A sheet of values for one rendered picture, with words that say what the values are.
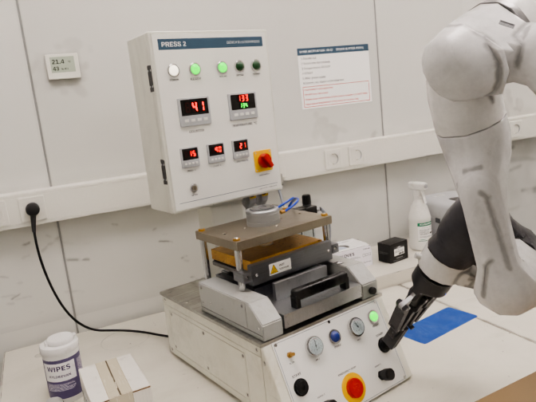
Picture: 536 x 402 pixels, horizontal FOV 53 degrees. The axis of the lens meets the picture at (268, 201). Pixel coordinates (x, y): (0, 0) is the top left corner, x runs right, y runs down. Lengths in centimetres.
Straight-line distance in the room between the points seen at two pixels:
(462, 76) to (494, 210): 23
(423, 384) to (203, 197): 66
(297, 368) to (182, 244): 82
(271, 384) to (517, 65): 71
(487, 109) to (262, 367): 63
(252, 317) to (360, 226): 108
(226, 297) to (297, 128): 91
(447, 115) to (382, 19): 130
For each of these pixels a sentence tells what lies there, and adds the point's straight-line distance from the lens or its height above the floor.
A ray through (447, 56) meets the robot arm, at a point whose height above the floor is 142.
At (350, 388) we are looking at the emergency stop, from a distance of 117.
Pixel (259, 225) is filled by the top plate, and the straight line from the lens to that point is 122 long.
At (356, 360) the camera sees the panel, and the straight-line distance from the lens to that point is 120.
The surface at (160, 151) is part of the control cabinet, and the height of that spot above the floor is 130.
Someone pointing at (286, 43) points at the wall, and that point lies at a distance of 192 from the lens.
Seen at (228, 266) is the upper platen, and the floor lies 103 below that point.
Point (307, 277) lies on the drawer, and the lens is 120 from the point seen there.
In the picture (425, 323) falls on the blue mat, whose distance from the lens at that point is 156.
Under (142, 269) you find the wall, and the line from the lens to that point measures 179.
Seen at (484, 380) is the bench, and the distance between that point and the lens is 131.
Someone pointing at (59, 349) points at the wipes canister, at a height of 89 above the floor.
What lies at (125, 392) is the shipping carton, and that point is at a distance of 120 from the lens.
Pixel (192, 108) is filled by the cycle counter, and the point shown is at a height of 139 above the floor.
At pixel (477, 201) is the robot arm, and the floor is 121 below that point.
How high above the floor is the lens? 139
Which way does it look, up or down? 11 degrees down
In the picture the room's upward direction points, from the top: 6 degrees counter-clockwise
